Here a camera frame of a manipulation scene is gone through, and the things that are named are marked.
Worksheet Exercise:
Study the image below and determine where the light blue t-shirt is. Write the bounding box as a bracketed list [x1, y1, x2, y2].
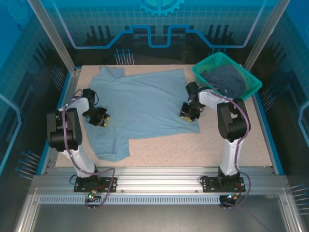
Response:
[87, 65, 201, 162]

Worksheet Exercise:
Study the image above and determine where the dark blue t-shirt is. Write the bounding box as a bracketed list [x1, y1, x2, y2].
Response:
[201, 66, 247, 100]

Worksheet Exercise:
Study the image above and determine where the teal plastic basket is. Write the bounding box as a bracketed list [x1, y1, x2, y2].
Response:
[192, 52, 263, 102]

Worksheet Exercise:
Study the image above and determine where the connector with orange plug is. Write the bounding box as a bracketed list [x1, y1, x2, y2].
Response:
[224, 192, 243, 202]

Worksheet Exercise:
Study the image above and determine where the grey metal bottom panel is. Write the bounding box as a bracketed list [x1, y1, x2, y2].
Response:
[28, 204, 290, 232]

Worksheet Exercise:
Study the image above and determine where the aluminium corner strut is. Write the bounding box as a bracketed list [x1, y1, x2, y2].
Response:
[279, 192, 302, 232]
[13, 187, 41, 232]

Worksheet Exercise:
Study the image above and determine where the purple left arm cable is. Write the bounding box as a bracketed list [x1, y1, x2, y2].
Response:
[62, 89, 116, 211]

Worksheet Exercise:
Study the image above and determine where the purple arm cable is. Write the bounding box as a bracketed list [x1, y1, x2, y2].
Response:
[197, 82, 253, 211]
[62, 89, 116, 211]

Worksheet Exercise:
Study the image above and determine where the aluminium side rail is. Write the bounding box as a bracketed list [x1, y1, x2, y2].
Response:
[43, 67, 83, 176]

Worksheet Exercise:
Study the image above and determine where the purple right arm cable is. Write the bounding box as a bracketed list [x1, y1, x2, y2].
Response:
[197, 82, 253, 211]

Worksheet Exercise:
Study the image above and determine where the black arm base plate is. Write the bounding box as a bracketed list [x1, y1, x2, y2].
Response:
[202, 177, 246, 193]
[74, 177, 118, 193]

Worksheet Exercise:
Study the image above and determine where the aluminium front frame rail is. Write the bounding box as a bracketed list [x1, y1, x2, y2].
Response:
[31, 166, 288, 194]

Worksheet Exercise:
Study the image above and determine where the slotted grey cable duct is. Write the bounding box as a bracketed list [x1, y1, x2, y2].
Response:
[38, 196, 222, 205]

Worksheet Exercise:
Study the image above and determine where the aluminium frame post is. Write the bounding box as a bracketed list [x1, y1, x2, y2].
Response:
[243, 0, 292, 71]
[27, 0, 82, 75]

